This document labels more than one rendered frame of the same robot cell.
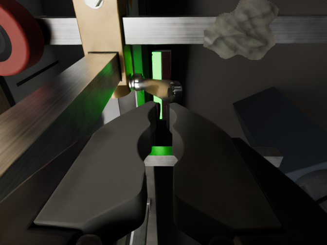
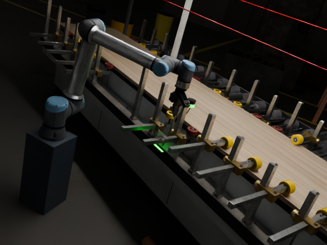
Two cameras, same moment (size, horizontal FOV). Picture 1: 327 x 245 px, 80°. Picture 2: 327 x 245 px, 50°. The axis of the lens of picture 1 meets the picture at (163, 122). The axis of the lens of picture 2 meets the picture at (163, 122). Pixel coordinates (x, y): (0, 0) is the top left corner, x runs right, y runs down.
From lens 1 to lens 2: 2.26 m
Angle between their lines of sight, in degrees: 44
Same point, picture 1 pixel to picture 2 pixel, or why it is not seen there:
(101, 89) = (177, 122)
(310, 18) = (152, 140)
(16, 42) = (189, 129)
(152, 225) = (122, 111)
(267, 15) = (159, 138)
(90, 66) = (180, 126)
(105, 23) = (180, 135)
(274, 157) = (125, 127)
